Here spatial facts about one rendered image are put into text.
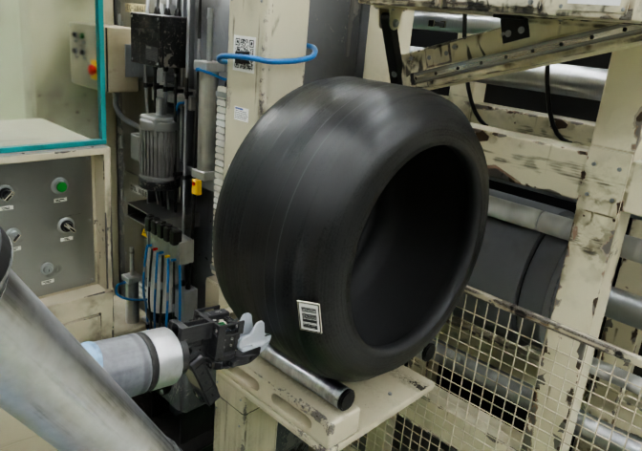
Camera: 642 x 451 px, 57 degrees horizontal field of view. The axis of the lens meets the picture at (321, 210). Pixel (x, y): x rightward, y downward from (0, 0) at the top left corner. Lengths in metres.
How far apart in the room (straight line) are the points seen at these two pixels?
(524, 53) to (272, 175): 0.63
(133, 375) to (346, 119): 0.52
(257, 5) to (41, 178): 0.63
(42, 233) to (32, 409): 0.95
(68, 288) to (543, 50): 1.23
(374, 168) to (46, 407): 0.60
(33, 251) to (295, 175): 0.76
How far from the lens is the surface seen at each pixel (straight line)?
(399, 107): 1.05
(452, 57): 1.45
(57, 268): 1.58
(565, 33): 1.34
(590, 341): 1.42
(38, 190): 1.50
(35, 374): 0.58
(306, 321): 1.00
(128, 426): 0.71
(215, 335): 0.98
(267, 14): 1.29
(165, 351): 0.93
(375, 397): 1.40
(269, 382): 1.30
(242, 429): 1.64
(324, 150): 0.98
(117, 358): 0.89
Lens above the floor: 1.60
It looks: 18 degrees down
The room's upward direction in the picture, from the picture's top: 5 degrees clockwise
